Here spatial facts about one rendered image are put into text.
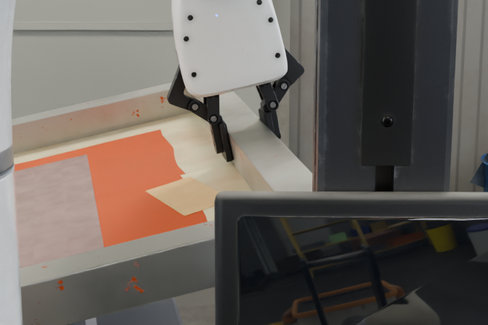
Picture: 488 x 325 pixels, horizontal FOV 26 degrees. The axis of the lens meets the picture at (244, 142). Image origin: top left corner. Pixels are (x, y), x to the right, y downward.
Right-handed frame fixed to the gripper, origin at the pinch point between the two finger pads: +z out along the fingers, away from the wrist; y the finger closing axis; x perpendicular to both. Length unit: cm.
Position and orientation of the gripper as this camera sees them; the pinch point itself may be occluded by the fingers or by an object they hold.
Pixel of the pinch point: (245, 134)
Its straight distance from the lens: 105.1
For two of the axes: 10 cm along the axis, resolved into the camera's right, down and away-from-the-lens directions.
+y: 9.6, -2.3, 1.3
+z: 1.9, 9.5, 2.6
